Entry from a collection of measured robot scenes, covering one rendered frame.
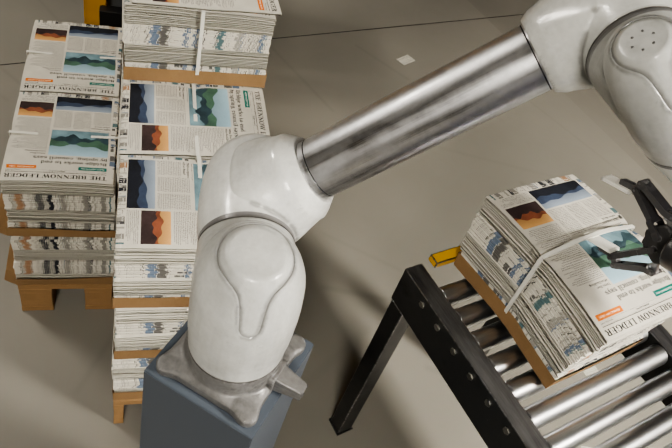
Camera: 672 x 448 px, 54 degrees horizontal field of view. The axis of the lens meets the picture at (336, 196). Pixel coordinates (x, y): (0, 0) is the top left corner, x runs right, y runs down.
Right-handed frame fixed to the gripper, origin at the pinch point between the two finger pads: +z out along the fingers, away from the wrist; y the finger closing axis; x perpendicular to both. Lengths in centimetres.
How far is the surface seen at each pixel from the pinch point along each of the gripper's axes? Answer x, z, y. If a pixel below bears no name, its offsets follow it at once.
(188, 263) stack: -73, 46, 22
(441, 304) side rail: -23.5, 16.3, 28.7
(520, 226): -12.5, 8.8, 6.2
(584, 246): -1.8, -0.1, 8.9
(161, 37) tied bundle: -62, 92, -15
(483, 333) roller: -18.4, 6.9, 31.8
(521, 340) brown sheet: -13.7, 0.1, 30.3
